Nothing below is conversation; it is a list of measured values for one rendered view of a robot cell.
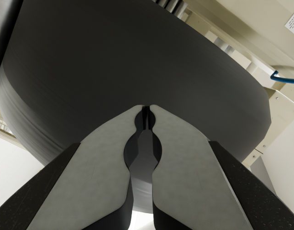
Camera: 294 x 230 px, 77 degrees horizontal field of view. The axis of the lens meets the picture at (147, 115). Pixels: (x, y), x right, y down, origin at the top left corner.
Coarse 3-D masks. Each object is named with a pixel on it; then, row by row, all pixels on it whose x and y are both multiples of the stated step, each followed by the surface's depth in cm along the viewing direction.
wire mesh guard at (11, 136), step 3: (0, 117) 89; (0, 123) 90; (0, 126) 91; (0, 129) 92; (6, 129) 91; (0, 132) 91; (3, 132) 91; (6, 132) 92; (3, 135) 91; (6, 135) 91; (9, 135) 92; (12, 135) 93; (9, 138) 92; (12, 138) 92; (15, 138) 92; (18, 141) 93
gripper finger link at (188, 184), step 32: (160, 128) 9; (192, 128) 9; (160, 160) 7; (192, 160) 7; (160, 192) 6; (192, 192) 6; (224, 192) 6; (160, 224) 6; (192, 224) 5; (224, 224) 5
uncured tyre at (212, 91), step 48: (48, 0) 23; (96, 0) 21; (144, 0) 22; (48, 48) 23; (96, 48) 21; (144, 48) 20; (192, 48) 22; (0, 96) 29; (48, 96) 24; (96, 96) 22; (144, 96) 21; (192, 96) 21; (240, 96) 24; (48, 144) 25; (144, 144) 23; (240, 144) 28; (144, 192) 26
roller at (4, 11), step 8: (0, 0) 30; (8, 0) 30; (16, 0) 31; (0, 8) 31; (8, 8) 31; (16, 8) 32; (0, 16) 31; (8, 16) 32; (16, 16) 33; (0, 24) 32; (8, 24) 32; (0, 32) 32; (8, 32) 33; (0, 40) 33; (8, 40) 34; (0, 48) 34; (0, 56) 35; (0, 64) 36
